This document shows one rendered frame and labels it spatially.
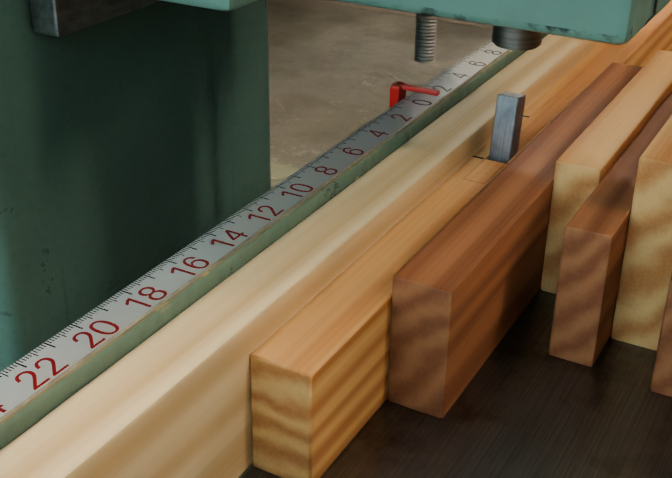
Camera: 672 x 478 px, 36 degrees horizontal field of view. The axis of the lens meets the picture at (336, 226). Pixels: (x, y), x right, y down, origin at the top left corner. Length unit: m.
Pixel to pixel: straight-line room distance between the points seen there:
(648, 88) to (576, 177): 0.10
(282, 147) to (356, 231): 2.54
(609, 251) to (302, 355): 0.11
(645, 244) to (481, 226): 0.06
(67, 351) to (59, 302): 0.22
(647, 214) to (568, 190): 0.04
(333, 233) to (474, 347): 0.06
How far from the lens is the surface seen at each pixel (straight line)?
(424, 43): 0.47
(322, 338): 0.29
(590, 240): 0.34
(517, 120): 0.41
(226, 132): 0.57
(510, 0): 0.37
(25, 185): 0.45
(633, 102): 0.45
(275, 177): 0.73
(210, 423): 0.28
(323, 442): 0.30
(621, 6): 0.35
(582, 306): 0.35
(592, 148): 0.39
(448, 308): 0.31
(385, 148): 0.38
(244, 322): 0.28
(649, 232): 0.36
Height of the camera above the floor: 1.10
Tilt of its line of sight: 27 degrees down
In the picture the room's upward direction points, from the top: 1 degrees clockwise
